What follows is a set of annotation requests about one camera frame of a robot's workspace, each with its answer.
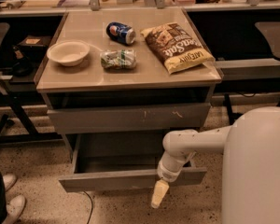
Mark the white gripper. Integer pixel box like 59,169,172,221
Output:
151,151,195,208

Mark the grey drawer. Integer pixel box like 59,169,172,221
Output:
48,103,210,134
58,131,208,193

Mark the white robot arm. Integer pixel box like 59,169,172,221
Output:
151,126,231,208

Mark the grey top drawer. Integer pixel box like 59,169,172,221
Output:
48,103,210,134

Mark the grey drawer cabinet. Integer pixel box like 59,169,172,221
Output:
33,7,224,163

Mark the crushed green white can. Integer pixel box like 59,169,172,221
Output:
100,49,136,69

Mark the brown yellow chip bag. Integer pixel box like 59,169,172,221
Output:
141,22,214,74

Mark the upper white shoe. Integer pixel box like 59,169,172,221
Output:
3,174,17,191

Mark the blue soda can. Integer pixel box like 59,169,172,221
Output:
106,22,135,46

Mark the white paper bowl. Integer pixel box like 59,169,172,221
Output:
47,40,90,67

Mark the black bottle on shelf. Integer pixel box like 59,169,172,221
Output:
12,46,33,77

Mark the black box on shelf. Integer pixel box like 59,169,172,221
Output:
18,35,51,60

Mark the black office chair right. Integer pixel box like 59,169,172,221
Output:
224,21,280,124

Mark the black floor cable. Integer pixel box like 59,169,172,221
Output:
82,190,94,224

